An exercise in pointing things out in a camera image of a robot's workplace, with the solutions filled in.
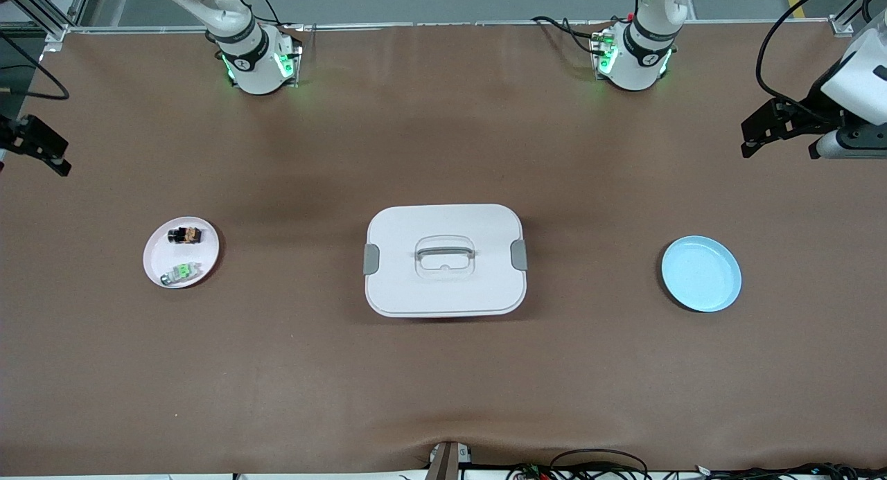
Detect brown table mat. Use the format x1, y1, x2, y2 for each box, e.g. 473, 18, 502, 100
0, 21, 887, 477

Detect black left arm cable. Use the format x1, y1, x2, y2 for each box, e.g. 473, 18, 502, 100
755, 0, 852, 119

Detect orange and black switch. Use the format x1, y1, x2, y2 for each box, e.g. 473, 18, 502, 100
167, 225, 206, 247

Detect black left arm base cables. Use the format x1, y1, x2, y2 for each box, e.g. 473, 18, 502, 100
531, 15, 605, 55

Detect black looped cable bundle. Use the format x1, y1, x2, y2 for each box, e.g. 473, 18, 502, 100
504, 448, 652, 480

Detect blue round plate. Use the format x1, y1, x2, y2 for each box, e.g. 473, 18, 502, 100
660, 235, 743, 313

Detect green and clear switch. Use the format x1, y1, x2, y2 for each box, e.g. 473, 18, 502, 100
160, 261, 203, 287

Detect pink box with white lid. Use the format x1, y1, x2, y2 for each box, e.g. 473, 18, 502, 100
363, 204, 529, 319

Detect pink round plate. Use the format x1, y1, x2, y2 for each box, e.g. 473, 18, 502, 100
143, 216, 221, 290

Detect aluminium frame post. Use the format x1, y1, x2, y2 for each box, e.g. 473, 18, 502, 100
17, 0, 94, 43
830, 0, 887, 36

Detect metal table edge bracket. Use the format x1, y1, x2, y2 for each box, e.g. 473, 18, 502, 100
424, 441, 473, 480

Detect black right arm base cable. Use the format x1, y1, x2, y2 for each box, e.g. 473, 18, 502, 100
255, 0, 306, 35

